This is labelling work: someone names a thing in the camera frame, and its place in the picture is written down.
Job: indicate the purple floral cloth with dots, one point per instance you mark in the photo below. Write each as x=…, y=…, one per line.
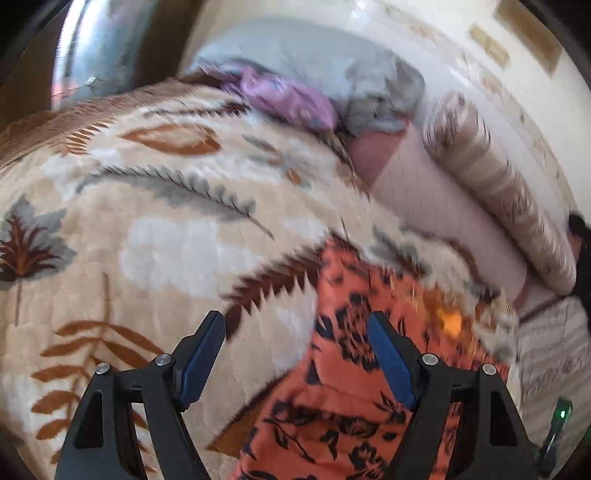
x=286, y=99

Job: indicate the striped floral bolster pillow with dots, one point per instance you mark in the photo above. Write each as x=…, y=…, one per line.
x=489, y=175

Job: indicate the beige leaf print blanket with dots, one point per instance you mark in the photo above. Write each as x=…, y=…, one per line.
x=161, y=240

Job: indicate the orange black floral garment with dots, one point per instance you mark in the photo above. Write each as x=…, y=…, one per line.
x=341, y=406

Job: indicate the striped floral flat pillow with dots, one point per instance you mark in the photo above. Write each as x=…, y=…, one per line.
x=549, y=341

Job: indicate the grey pillow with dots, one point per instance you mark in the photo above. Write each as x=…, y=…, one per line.
x=323, y=64

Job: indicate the patterned glass window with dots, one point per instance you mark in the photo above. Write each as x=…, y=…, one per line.
x=92, y=46

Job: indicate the pink bed sheet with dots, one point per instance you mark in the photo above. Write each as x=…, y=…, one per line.
x=425, y=198

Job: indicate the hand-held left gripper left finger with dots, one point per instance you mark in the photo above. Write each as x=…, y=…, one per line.
x=198, y=364

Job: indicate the dark cloth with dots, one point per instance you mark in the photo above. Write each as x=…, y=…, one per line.
x=581, y=249

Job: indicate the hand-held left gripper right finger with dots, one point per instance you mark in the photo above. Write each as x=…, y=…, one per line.
x=390, y=360

